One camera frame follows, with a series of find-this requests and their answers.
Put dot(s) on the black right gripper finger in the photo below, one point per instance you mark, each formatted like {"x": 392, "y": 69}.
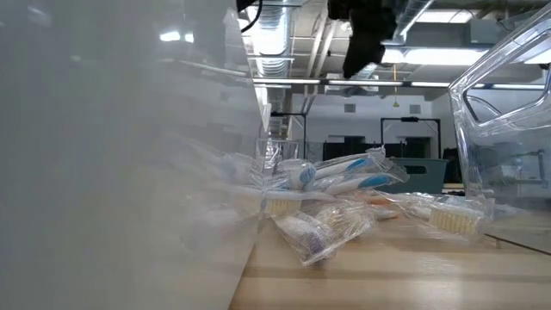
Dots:
{"x": 366, "y": 43}

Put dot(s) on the white plastic bin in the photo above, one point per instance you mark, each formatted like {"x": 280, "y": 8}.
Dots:
{"x": 107, "y": 172}

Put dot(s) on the large clear plastic bin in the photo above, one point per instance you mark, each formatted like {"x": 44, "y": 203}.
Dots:
{"x": 499, "y": 172}

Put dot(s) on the ribbed silver air duct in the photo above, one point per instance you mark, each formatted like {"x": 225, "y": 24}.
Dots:
{"x": 273, "y": 43}

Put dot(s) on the long ceiling light bar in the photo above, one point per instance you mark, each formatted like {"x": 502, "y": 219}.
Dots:
{"x": 366, "y": 82}

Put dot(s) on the gray wall vent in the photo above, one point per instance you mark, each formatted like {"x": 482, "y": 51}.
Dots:
{"x": 350, "y": 108}
{"x": 415, "y": 108}

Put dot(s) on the dark background equipment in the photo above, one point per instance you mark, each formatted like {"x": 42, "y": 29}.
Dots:
{"x": 451, "y": 165}

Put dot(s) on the small clear plastic bin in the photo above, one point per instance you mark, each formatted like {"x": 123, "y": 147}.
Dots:
{"x": 275, "y": 150}

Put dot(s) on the bright ceiling light panel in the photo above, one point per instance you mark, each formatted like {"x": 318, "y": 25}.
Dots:
{"x": 443, "y": 16}
{"x": 439, "y": 56}

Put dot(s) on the yellow hanging pendant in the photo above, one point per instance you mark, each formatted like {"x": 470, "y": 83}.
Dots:
{"x": 395, "y": 104}

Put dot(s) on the teal plastic basket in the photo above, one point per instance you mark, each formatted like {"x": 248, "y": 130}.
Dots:
{"x": 430, "y": 176}

